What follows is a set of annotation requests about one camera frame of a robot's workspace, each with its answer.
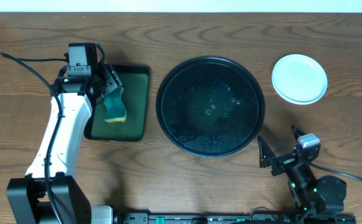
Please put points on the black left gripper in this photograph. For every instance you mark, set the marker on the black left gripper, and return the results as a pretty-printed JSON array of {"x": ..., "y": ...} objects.
[{"x": 113, "y": 81}]

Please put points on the mint green plate front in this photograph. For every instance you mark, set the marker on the mint green plate front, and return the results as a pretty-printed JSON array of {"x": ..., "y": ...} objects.
[{"x": 297, "y": 72}]

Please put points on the black rectangular water tray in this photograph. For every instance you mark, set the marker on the black rectangular water tray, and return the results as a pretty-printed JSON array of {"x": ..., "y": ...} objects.
[{"x": 135, "y": 80}]

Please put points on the mint green plate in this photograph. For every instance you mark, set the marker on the mint green plate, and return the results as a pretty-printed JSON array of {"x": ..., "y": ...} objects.
[
  {"x": 297, "y": 72},
  {"x": 300, "y": 97}
]

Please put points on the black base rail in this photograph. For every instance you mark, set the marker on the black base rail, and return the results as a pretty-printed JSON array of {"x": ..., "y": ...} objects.
[{"x": 180, "y": 217}]

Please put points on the green and yellow sponge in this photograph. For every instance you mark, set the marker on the green and yellow sponge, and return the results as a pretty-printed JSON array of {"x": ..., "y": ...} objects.
[{"x": 116, "y": 110}]

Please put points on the round black serving tray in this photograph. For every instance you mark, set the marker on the round black serving tray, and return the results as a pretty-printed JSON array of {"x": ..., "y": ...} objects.
[{"x": 210, "y": 106}]

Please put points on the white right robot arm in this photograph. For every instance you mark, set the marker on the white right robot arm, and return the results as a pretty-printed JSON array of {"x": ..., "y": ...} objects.
[{"x": 317, "y": 200}]

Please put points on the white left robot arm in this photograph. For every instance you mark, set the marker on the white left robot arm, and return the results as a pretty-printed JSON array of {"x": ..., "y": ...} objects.
[{"x": 48, "y": 193}]

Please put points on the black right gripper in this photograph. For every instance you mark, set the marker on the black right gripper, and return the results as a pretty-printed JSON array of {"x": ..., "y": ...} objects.
[{"x": 286, "y": 160}]

